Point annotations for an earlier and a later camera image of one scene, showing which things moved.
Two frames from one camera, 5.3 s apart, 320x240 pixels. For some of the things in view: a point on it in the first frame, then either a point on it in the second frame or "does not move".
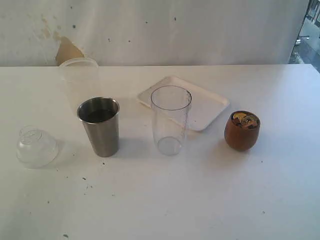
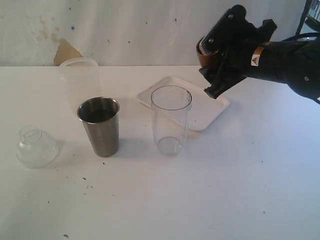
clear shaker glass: [171, 108] does not move
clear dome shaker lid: [35, 149] does not move
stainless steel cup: [100, 115] does not move
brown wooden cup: [241, 130] -> [207, 60]
